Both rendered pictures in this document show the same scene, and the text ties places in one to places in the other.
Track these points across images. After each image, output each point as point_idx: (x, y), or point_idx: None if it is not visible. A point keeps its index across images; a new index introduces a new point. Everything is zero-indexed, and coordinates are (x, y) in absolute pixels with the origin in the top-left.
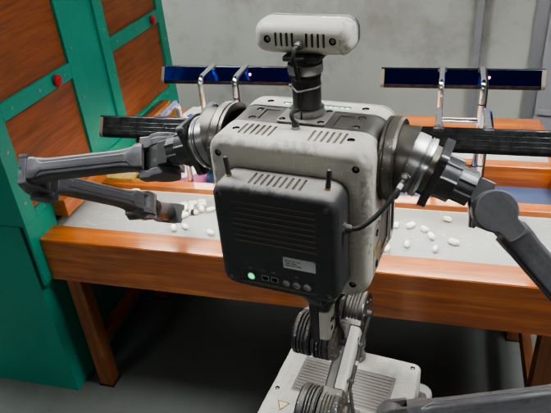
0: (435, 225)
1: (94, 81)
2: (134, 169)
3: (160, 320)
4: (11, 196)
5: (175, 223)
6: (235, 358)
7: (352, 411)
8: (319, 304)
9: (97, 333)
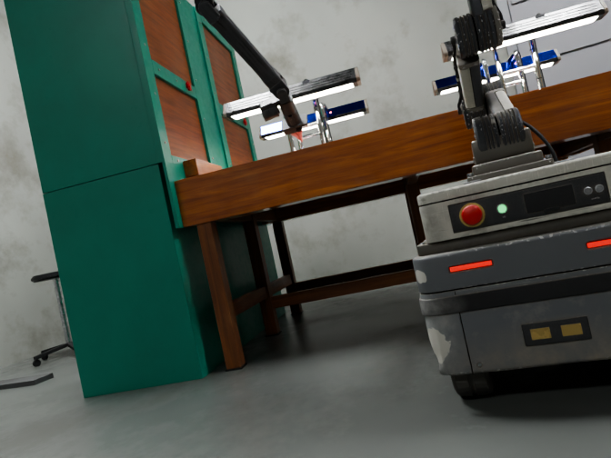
0: None
1: (210, 120)
2: None
3: (275, 341)
4: (155, 129)
5: (301, 130)
6: (365, 333)
7: (532, 126)
8: None
9: (225, 291)
